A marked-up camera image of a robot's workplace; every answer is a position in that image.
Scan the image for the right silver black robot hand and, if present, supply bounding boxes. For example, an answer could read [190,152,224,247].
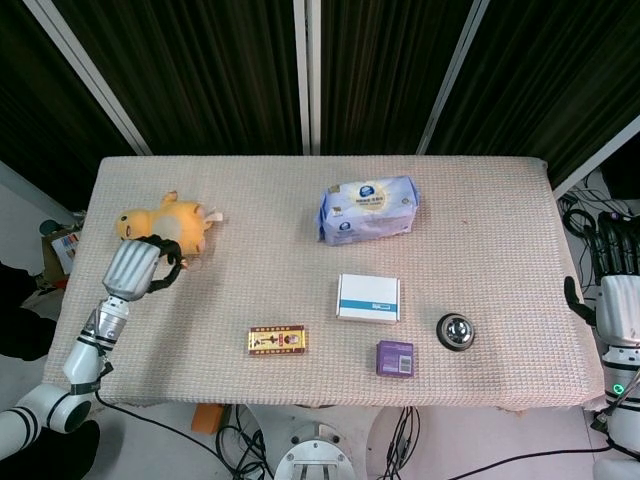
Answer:
[563,218,640,347]

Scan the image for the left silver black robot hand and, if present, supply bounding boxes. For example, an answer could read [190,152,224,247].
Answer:
[101,233,194,303]

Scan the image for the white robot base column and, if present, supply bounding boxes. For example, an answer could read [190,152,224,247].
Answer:
[273,421,356,480]

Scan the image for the silver call bell black base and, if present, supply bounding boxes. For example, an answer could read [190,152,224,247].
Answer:
[436,312,477,353]

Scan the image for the yellow plush toy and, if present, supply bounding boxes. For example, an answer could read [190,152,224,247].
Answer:
[115,189,225,257]

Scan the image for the cardboard box with papers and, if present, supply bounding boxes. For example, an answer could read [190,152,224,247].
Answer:
[39,219,85,277]

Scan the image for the yellow and red flat box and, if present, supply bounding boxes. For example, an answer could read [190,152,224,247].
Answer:
[247,325,308,358]

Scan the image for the orange block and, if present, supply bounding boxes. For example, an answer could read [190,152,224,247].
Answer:
[191,403,224,436]

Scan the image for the beige woven tablecloth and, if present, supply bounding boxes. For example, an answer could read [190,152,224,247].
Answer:
[38,155,605,414]

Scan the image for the dark pleated curtain panel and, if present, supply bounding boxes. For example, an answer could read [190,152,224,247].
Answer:
[428,0,640,187]
[319,0,474,156]
[0,0,140,214]
[52,0,304,157]

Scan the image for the purple box with barcode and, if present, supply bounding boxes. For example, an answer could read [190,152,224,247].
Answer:
[374,339,416,378]

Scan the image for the white box with blue stripe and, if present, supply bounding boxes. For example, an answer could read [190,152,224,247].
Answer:
[334,272,402,324]

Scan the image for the lavender tissue pack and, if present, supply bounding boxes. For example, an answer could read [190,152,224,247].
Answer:
[315,174,420,247]

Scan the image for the tangled black cables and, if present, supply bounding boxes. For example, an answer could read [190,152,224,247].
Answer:
[558,169,640,291]

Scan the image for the grey metal frame post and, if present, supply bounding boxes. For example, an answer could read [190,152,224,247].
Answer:
[551,116,640,202]
[291,0,323,157]
[415,0,492,156]
[22,0,154,157]

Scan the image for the black cable bundle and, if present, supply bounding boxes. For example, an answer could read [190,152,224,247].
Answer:
[383,405,422,480]

